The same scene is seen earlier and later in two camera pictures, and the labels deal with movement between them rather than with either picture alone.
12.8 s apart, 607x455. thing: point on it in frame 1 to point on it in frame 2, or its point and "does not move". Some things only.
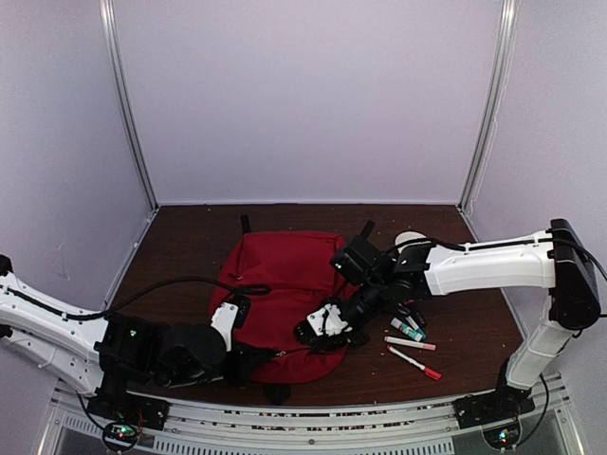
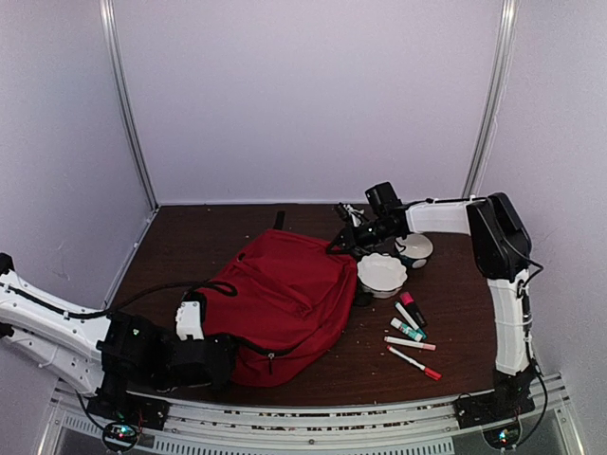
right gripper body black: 372,296 to 364,240
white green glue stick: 407,330 does not move
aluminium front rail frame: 415,428 does not move
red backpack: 284,276 does not move
